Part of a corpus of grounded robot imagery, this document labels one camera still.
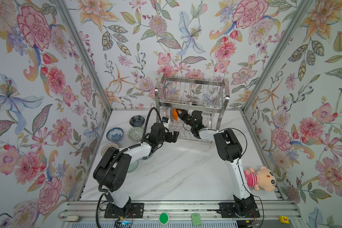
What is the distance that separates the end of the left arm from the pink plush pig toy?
482 mm

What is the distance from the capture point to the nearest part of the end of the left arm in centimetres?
72

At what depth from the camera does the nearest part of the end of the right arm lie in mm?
847

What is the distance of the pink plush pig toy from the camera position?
782mm
